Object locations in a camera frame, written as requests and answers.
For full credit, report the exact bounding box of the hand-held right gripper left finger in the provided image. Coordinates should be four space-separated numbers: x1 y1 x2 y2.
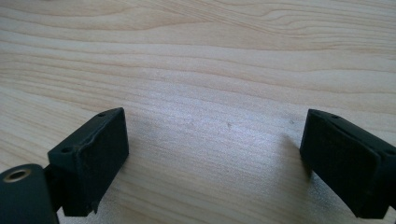
47 106 130 217

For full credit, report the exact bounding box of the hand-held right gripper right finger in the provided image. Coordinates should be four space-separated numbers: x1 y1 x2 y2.
299 108 396 219

